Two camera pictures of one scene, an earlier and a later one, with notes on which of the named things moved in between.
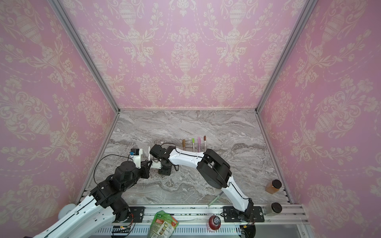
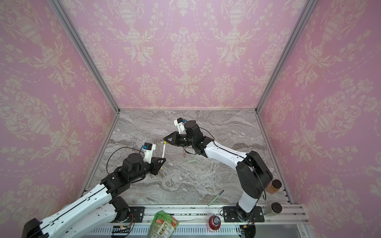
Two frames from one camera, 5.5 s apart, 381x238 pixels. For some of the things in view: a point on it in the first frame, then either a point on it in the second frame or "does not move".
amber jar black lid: x=273 y=187 does not move
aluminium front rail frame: x=206 y=221 does not move
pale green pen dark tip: x=215 y=199 does not move
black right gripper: x=164 y=169 to x=177 y=139
